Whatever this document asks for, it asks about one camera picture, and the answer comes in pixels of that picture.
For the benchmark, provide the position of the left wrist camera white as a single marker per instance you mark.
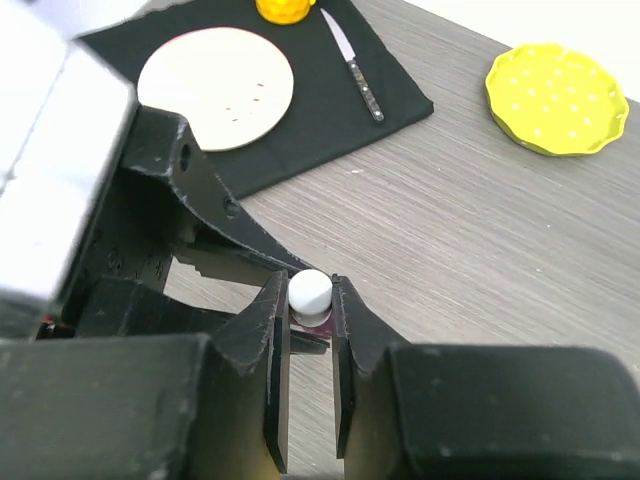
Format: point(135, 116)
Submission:
point(63, 114)

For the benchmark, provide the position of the black cloth placemat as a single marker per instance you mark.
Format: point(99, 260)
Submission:
point(327, 117)

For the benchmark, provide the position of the yellow ceramic mug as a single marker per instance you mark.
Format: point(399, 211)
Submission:
point(284, 12)

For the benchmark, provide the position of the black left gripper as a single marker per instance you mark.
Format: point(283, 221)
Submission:
point(167, 199)

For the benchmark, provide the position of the table knife with dark handle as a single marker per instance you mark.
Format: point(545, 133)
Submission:
point(349, 56)

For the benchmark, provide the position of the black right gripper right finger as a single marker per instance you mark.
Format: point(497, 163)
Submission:
point(441, 411)

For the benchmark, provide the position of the pink and cream plate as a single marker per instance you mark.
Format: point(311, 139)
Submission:
point(233, 86)

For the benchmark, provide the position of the green polka dot dish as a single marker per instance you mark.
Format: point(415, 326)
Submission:
point(555, 101)

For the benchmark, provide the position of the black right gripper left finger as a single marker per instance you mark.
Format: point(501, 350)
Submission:
point(142, 407)

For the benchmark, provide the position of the purple nail polish bottle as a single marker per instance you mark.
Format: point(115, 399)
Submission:
point(320, 325)

